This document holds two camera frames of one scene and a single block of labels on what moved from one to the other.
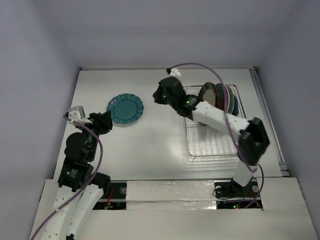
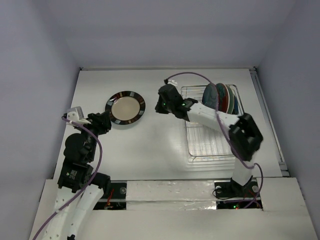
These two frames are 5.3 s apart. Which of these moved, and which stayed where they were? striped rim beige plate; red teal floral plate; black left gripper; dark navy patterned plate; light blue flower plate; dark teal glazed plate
Moved: striped rim beige plate; dark teal glazed plate
Stayed: red teal floral plate; light blue flower plate; black left gripper; dark navy patterned plate
